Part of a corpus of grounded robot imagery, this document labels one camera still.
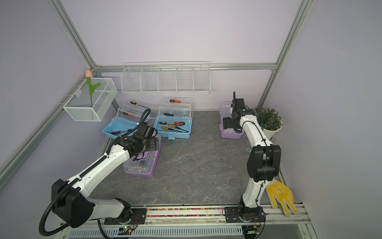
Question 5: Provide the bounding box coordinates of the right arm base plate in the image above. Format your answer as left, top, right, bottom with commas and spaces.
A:
222, 206, 266, 224

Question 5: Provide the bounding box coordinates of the black yellow screwdriver in lid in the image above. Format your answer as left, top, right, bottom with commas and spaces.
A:
130, 101, 149, 109

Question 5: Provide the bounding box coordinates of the potted green plant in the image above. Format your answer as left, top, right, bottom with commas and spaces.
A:
257, 108, 283, 141

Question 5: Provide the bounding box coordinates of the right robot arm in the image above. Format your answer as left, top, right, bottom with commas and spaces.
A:
230, 98, 281, 222

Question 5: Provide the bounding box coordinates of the orange screwdriver in left tray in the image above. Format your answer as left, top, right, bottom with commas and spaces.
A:
123, 112, 136, 118

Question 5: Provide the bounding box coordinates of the pink artificial tulip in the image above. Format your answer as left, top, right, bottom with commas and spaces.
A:
85, 70, 100, 107

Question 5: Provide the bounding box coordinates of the yellow work glove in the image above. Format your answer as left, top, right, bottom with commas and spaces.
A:
266, 180, 298, 217

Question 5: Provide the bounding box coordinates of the purple toolbox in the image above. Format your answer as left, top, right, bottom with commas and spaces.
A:
122, 135, 162, 178
219, 102, 244, 139

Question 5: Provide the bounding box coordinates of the white wire wall shelf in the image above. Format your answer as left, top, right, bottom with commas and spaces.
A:
121, 61, 211, 94

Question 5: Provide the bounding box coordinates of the yellow handled screwdriver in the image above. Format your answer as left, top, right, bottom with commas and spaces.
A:
168, 124, 189, 132
161, 126, 182, 132

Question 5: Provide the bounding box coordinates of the blue toolbox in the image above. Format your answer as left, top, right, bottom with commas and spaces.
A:
102, 99, 159, 139
154, 96, 194, 140

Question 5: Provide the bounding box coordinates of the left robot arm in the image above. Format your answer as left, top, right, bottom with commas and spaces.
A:
38, 123, 159, 237

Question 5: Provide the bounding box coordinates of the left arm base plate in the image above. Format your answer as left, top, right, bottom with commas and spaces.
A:
104, 208, 147, 225

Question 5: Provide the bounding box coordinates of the white mesh wall basket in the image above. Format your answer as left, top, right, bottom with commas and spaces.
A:
63, 78, 117, 122

